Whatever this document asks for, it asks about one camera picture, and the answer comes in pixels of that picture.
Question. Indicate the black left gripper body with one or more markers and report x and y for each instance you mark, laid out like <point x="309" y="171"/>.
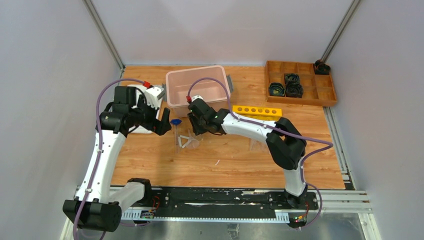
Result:
<point x="152" y="117"/>

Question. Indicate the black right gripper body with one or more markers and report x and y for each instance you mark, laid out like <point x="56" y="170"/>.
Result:
<point x="199" y="126"/>

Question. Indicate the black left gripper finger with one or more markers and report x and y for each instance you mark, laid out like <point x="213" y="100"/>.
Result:
<point x="161" y="127"/>
<point x="165" y="119"/>

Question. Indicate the clear glass funnel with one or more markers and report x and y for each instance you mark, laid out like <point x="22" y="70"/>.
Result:
<point x="193" y="141"/>

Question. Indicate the pink plastic storage bin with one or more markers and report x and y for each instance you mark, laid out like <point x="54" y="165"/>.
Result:
<point x="209" y="82"/>

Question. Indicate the yellow test tube rack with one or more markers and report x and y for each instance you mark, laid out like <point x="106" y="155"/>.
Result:
<point x="259" y="113"/>

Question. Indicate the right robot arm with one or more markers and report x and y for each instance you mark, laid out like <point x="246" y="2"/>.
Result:
<point x="284" y="142"/>

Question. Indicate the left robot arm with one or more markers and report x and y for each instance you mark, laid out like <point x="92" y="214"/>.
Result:
<point x="93" y="207"/>

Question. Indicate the white clay triangle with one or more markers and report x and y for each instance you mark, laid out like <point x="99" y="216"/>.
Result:
<point x="183" y="141"/>

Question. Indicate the wooden compartment tray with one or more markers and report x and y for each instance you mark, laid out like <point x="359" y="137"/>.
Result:
<point x="299" y="83"/>

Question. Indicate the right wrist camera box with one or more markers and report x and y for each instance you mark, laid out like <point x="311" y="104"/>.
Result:
<point x="196" y="97"/>

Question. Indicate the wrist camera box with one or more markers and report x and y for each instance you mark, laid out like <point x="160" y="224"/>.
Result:
<point x="196" y="97"/>
<point x="154" y="96"/>

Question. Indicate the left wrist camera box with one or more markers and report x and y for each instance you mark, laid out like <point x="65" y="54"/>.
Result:
<point x="154" y="96"/>

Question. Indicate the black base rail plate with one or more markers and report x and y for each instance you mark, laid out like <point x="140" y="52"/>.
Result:
<point x="206" y="203"/>

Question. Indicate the aluminium frame post left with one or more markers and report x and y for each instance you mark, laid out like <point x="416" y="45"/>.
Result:
<point x="97" y="20"/>

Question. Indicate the aluminium frame post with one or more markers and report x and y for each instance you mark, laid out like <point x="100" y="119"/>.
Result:
<point x="347" y="17"/>
<point x="97" y="20"/>

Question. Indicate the aluminium frame post right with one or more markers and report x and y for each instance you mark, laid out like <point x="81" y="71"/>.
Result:
<point x="347" y="17"/>

